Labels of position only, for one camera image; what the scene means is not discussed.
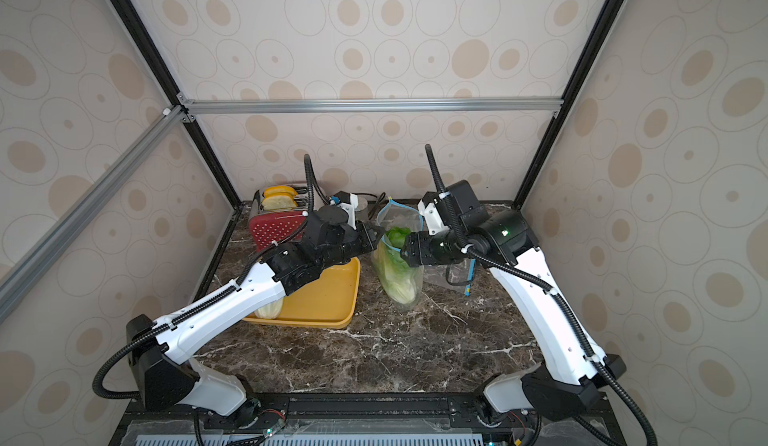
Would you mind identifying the chinese cabbage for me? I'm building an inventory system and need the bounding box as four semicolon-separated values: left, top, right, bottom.
254;298;284;320
386;226;411;250
373;243;424;306

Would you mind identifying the clear zipper bag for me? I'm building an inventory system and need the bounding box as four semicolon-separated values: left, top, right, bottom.
372;199;475;308

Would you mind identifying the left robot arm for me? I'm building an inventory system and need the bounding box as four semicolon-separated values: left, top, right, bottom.
92;158;385;417

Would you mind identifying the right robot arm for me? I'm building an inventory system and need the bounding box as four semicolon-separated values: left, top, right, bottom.
400;147;658;445

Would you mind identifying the clear glass jar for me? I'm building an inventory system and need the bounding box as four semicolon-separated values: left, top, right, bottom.
350;195;369;220

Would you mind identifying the yellow tray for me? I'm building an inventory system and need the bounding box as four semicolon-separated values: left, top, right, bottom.
242;258;361;329

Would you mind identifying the red silver toaster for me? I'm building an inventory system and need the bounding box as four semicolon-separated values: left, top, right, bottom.
248;183;308;250

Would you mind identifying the white bread slice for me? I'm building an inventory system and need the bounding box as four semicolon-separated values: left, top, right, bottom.
261;193;298;211

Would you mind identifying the yellow bread slice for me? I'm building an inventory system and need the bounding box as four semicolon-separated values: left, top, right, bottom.
263;185;298;198

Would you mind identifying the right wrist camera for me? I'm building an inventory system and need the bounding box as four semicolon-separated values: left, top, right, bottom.
418;200;449;236

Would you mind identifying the black power cable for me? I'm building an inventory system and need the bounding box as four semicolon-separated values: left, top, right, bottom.
353;191;437;220

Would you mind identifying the horizontal aluminium rail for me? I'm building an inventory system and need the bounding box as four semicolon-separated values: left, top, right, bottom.
183;97;563;115

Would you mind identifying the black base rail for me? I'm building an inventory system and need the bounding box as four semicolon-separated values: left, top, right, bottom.
109;392;625;445

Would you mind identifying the left diagonal aluminium rail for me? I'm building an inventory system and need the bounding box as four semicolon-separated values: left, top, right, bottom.
1;105;184;320

